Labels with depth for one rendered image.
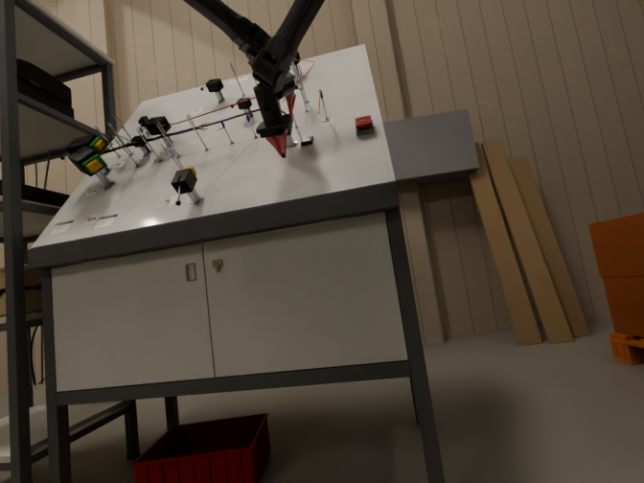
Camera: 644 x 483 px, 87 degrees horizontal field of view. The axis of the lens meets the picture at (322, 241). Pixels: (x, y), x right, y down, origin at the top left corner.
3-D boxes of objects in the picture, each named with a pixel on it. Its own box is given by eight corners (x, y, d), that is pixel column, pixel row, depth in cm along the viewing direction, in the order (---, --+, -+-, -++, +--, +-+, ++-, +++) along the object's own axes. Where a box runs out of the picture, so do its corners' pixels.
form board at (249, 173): (34, 251, 112) (30, 247, 111) (144, 104, 180) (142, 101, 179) (396, 186, 91) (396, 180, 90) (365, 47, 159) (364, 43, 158)
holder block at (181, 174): (182, 222, 100) (163, 197, 93) (193, 195, 108) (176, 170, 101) (196, 219, 99) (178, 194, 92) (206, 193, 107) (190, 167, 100)
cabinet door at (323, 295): (408, 360, 87) (384, 211, 92) (214, 378, 97) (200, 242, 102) (407, 357, 90) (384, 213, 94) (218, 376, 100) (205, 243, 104)
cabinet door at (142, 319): (214, 378, 98) (200, 242, 102) (56, 392, 107) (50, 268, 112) (218, 376, 100) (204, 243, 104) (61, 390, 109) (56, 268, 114)
